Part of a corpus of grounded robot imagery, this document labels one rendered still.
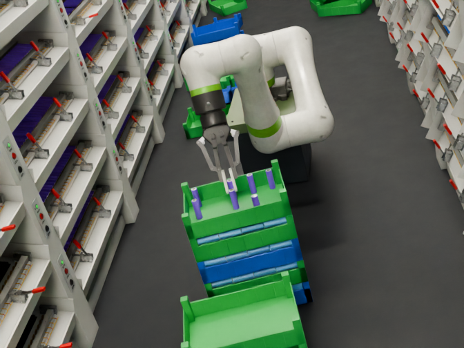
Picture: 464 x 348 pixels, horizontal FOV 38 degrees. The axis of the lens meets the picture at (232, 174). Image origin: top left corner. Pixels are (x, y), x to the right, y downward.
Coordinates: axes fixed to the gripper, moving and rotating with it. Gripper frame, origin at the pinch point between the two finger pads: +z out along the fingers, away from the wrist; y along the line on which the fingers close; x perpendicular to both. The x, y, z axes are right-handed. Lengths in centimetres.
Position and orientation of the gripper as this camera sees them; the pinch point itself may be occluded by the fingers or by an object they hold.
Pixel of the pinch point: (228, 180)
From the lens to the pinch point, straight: 198.1
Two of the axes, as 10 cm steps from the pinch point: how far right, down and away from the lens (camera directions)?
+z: 2.5, 9.7, 0.5
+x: -0.3, 0.6, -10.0
